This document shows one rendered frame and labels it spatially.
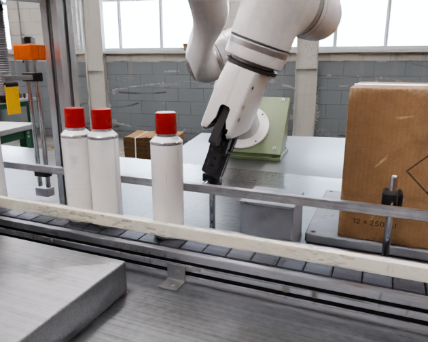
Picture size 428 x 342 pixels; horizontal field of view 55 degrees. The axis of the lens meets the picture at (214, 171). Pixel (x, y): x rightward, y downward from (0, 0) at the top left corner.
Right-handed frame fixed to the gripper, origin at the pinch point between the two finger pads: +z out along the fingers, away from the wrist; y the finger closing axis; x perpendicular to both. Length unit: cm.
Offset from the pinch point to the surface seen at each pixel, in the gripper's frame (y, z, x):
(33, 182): -28, 40, -57
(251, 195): -3.5, 3.7, 6.4
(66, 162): 2.7, 10.9, -24.3
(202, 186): -3.5, 6.3, -1.9
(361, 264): 4.1, 2.5, 24.5
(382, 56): -561, -30, 5
